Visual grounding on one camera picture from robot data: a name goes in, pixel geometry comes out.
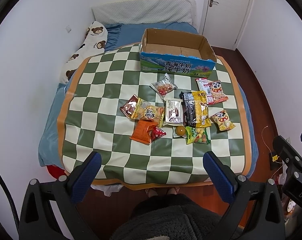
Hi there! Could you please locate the yellow panda snack packet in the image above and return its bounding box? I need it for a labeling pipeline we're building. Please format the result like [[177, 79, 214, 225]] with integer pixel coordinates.
[[211, 110, 235, 132]]

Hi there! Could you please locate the red panda snack packet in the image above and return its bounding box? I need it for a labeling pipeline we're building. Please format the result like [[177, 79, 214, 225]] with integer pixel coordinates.
[[208, 80, 229, 104]]

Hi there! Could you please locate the green gum ball packet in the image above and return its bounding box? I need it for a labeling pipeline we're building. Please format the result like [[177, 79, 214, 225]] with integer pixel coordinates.
[[185, 126, 211, 145]]

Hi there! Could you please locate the black yellow snack bag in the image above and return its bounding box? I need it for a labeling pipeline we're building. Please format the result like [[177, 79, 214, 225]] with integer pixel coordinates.
[[179, 90, 211, 128]]

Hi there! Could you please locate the red white snack packet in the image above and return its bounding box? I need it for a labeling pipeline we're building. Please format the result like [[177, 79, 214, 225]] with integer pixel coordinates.
[[195, 78, 215, 105]]

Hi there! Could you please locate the white Franzzi wafer pack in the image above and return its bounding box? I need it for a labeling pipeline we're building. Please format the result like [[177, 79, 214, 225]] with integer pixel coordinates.
[[163, 99, 184, 126]]

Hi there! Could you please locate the orange snack packet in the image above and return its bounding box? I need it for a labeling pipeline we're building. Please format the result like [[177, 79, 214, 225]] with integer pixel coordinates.
[[130, 120, 158, 145]]

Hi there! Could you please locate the brown snack packet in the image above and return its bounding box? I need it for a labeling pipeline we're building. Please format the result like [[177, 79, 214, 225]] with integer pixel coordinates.
[[119, 94, 138, 119]]

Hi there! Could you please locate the red triangular snack packet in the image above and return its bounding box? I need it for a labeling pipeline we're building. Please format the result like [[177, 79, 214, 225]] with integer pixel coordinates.
[[150, 127, 166, 142]]

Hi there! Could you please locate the clear small cookie packet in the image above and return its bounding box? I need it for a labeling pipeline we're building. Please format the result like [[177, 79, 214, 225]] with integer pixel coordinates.
[[150, 73, 178, 99]]

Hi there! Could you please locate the yellow biscuit snack bag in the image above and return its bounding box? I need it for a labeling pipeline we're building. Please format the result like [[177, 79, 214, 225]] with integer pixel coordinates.
[[132, 98, 165, 128]]

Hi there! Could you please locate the red object under bed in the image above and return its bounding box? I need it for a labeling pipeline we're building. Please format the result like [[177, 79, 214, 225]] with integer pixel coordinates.
[[46, 165, 65, 179]]

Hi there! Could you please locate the person black fleece clothing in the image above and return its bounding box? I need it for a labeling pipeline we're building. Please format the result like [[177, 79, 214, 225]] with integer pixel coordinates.
[[111, 194, 221, 239]]

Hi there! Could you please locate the orange jelly cup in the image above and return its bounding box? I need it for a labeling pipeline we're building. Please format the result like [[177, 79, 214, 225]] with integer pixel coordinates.
[[173, 126, 187, 138]]

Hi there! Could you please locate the green white checkered mat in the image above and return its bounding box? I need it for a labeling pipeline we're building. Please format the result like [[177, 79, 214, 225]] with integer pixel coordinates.
[[57, 44, 254, 190]]

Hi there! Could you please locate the white door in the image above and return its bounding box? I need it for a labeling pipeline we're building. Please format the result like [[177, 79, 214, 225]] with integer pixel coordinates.
[[199, 0, 253, 50]]

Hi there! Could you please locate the cardboard milk box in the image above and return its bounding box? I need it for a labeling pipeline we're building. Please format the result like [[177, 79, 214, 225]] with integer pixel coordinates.
[[139, 28, 217, 77]]

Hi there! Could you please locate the bear print long pillow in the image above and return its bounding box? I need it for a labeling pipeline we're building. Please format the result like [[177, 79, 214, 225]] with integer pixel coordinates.
[[60, 21, 108, 84]]

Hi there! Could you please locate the white striped pillow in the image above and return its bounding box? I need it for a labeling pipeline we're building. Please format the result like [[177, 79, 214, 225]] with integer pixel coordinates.
[[91, 0, 197, 26]]

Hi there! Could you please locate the blue bed sheet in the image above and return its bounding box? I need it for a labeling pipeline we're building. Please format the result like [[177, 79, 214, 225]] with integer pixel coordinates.
[[38, 23, 259, 178]]

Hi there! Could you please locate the black cable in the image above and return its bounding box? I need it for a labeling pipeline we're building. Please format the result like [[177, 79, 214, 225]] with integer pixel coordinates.
[[0, 159, 21, 240]]

